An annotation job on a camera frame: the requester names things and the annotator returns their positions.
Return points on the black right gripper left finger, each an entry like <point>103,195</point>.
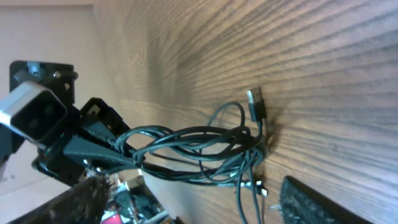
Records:
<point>83,203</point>

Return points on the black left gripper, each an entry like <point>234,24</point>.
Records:
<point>81,140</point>

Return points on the cardboard back wall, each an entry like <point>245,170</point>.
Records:
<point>54,34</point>

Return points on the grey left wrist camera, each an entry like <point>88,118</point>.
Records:
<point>33,112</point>

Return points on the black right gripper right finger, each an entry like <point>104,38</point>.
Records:
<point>301,204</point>

